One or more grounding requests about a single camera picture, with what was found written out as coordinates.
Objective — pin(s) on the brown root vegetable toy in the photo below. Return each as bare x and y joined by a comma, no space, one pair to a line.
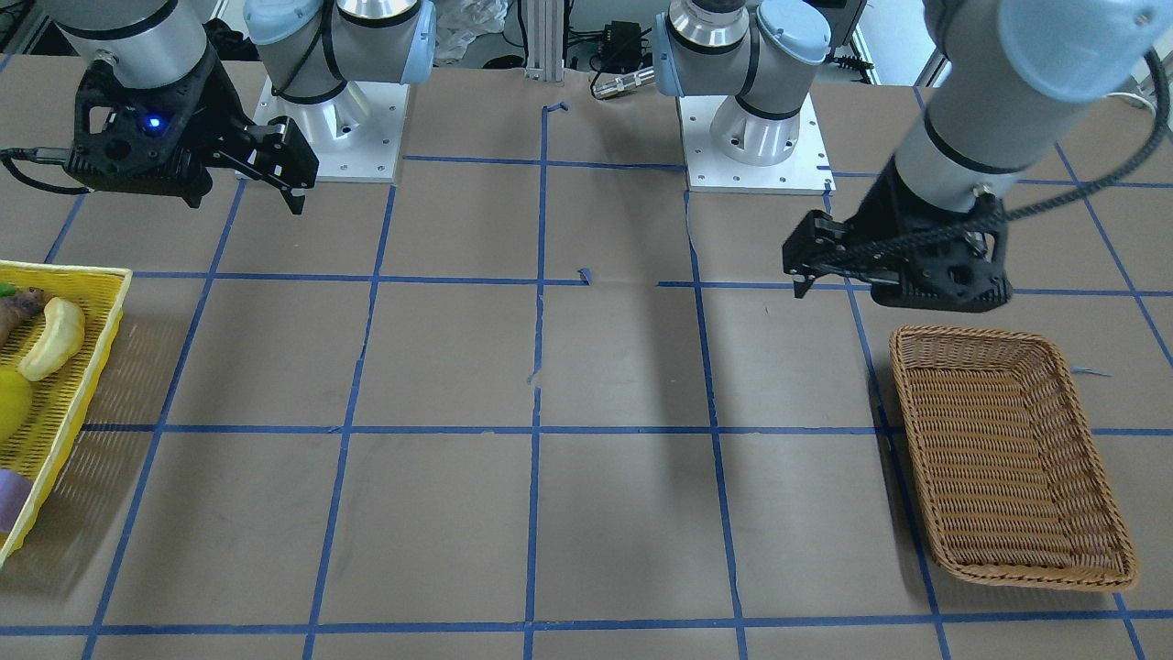
18,305

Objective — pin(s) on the aluminium profile post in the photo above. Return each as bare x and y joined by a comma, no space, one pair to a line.
545,32

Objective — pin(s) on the black power adapter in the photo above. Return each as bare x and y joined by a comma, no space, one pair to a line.
621,43

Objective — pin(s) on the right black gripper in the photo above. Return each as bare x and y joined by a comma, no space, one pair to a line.
217,112

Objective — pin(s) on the white plastic bag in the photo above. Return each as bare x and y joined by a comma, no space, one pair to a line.
460,23

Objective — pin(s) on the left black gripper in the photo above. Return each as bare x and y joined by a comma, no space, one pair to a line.
891,213

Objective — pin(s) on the yellow round fruit toy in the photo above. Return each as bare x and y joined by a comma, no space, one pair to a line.
16,402

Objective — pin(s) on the yellow woven basket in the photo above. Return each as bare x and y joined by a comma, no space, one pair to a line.
41,448

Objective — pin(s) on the yellow banana toy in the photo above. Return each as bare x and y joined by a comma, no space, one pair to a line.
61,338

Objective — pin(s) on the brown wicker basket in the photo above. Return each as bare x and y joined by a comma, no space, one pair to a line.
1011,483

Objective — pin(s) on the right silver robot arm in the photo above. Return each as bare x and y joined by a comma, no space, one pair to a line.
310,49

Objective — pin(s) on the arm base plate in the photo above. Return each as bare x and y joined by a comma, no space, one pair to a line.
728,150
356,136

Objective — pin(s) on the silver cylindrical connector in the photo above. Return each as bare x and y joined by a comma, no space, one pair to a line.
623,84

